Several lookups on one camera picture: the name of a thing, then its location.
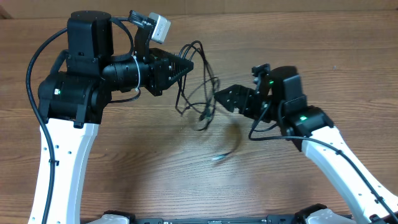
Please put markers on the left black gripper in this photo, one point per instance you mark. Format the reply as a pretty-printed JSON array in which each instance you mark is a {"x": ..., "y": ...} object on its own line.
[{"x": 162, "y": 78}]

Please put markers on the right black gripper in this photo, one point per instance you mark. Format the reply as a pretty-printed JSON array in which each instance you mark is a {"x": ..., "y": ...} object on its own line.
[{"x": 250, "y": 101}]

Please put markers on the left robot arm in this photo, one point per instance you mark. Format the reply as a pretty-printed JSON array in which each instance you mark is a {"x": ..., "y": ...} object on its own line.
[{"x": 104, "y": 54}]

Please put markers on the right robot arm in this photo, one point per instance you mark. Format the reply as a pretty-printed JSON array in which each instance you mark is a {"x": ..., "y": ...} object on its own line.
[{"x": 278, "y": 98}]

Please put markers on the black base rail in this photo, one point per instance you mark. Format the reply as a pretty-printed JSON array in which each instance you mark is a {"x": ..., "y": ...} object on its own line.
[{"x": 269, "y": 219}]

